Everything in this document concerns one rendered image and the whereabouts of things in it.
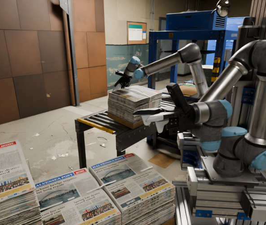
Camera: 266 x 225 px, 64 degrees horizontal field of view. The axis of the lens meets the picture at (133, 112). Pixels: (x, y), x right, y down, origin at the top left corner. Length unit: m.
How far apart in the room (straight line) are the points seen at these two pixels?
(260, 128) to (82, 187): 0.81
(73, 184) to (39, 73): 3.73
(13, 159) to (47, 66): 3.91
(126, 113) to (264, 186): 0.99
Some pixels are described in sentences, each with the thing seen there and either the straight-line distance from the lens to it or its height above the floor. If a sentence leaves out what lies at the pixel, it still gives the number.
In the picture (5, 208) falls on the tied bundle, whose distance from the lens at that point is 0.72.
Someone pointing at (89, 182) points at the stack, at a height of 0.83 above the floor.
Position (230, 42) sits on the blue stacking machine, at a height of 1.39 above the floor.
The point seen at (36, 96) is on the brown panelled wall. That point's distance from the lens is 4.66.
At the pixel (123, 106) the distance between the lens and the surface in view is 1.64.
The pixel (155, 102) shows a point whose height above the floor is 0.96.
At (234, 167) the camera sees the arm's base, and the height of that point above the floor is 0.87.
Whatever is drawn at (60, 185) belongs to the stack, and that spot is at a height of 0.83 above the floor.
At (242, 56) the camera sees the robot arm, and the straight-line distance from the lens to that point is 1.02.
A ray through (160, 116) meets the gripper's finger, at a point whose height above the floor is 1.25.
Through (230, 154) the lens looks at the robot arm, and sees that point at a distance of 1.16.
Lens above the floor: 1.47
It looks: 19 degrees down
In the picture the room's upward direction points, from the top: straight up
